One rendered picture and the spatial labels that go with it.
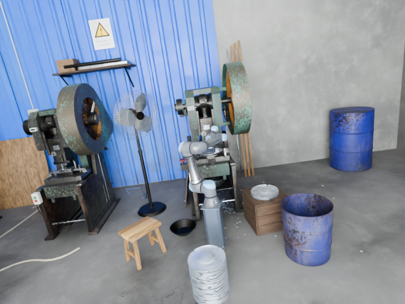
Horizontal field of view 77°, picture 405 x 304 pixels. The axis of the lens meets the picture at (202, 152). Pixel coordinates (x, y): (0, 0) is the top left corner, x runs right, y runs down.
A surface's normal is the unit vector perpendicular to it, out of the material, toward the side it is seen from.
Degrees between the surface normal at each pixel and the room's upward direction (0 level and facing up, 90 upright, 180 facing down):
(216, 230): 90
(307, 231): 92
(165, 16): 90
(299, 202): 88
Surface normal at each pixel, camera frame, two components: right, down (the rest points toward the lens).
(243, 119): 0.10, 0.66
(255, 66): 0.04, 0.27
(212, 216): -0.24, 0.30
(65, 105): -0.06, -0.26
